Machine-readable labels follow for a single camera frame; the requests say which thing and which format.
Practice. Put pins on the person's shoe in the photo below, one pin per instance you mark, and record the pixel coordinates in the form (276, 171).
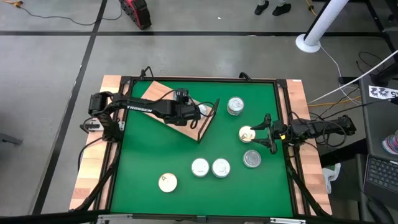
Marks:
(261, 8)
(281, 10)

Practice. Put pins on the multicoloured round stack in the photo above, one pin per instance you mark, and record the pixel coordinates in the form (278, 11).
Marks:
(391, 144)

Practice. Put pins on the black laptop keyboard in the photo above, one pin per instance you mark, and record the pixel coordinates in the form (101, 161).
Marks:
(382, 174)

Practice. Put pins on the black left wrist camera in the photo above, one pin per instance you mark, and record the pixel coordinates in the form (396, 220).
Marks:
(181, 95)

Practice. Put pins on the green table mat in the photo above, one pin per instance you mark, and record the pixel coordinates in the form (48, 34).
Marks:
(155, 161)

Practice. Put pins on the white printed marker sheet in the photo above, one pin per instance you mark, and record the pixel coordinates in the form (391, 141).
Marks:
(381, 92)

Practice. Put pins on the red black equipment case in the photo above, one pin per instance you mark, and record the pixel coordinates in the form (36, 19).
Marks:
(136, 12)

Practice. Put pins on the white pole round base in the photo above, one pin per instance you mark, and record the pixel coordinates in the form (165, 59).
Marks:
(327, 18)

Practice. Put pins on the dark grey desk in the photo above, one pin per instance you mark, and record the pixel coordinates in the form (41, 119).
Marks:
(377, 124)

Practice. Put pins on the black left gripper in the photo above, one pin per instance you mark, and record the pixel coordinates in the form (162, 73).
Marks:
(182, 113)

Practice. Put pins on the white plastic bag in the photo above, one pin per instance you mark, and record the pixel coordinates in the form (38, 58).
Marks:
(331, 177)

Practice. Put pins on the black metal table frame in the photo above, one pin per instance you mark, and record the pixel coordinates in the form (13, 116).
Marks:
(203, 78)

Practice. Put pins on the red albacore tuna can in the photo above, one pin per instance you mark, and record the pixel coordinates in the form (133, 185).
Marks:
(200, 167)

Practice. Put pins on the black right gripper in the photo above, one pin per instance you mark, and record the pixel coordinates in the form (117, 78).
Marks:
(280, 133)

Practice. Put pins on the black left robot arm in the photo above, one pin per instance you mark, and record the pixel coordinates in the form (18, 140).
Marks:
(138, 109)

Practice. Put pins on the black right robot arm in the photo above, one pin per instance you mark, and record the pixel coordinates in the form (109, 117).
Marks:
(314, 128)

